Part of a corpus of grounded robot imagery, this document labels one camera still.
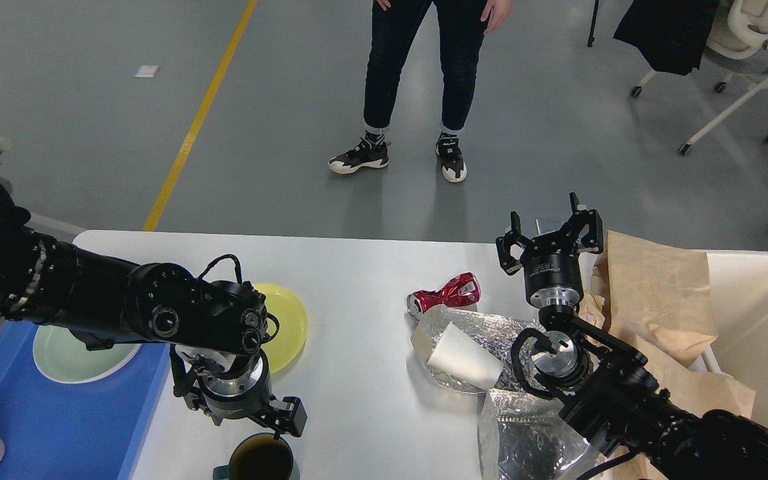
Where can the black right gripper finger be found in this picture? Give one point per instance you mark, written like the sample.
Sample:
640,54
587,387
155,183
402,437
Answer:
511,238
582,232

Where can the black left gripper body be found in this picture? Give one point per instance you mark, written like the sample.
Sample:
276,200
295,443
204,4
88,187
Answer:
245,396

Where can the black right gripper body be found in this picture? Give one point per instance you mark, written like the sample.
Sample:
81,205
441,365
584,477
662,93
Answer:
552,272

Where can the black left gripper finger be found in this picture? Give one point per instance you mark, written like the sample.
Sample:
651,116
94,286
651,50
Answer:
285,416

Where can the dark teal mug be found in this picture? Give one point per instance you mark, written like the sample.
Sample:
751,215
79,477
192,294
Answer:
260,456

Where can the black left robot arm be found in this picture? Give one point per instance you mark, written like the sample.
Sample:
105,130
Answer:
216,329

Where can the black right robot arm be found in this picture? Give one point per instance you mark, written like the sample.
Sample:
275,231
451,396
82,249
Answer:
608,396

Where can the crushed red soda can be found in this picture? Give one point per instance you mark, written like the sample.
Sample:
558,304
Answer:
460,291

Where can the yellow plastic plate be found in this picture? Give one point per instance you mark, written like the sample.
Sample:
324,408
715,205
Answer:
289,340

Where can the crumpled silver foil bag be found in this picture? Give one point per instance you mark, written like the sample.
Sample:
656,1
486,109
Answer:
493,332

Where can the brown paper bag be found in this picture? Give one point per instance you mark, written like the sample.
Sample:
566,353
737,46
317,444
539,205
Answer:
658,299

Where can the white paper cup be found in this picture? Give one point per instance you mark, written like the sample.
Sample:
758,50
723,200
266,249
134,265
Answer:
458,355

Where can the silver foil bag front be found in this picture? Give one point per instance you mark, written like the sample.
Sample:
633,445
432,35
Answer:
521,436

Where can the white plastic bin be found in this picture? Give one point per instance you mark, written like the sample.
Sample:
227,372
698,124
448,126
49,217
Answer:
764,333

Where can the pale green plate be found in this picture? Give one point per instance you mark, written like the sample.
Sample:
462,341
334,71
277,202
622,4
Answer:
60,357

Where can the blue plastic tray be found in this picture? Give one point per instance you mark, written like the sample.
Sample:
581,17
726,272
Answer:
89,431

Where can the black jacket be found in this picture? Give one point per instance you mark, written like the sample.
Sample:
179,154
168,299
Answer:
670,35

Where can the white office chair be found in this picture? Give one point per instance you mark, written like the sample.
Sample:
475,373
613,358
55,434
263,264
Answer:
738,43

